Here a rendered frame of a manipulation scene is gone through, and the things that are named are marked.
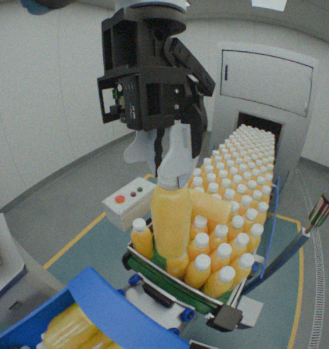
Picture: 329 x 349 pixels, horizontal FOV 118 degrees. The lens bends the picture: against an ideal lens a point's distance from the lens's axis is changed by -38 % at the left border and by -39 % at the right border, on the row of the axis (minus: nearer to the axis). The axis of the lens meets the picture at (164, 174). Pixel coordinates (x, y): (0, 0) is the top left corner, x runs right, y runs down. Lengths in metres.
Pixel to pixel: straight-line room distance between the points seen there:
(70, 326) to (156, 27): 0.46
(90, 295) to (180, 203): 0.20
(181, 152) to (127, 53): 0.12
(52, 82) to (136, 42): 2.92
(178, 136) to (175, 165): 0.03
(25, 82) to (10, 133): 0.80
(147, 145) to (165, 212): 0.10
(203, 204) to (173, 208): 0.25
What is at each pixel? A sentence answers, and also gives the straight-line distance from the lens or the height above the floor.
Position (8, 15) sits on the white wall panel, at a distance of 3.26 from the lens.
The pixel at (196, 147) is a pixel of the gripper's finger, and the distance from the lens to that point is 0.18.
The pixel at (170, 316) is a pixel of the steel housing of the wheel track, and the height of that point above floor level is 0.93.
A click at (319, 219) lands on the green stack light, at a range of 0.59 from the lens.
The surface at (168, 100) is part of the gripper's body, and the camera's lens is 0.15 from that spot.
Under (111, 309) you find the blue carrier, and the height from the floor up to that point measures 1.23.
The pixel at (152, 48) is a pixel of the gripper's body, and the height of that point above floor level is 1.51.
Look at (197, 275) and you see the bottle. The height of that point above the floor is 1.06.
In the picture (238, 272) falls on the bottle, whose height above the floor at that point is 1.06.
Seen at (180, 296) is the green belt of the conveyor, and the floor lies 0.89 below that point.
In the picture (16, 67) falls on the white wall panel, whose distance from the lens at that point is 2.93.
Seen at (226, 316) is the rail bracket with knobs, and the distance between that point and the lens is 0.51.
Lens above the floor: 1.48
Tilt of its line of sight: 33 degrees down
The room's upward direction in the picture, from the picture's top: straight up
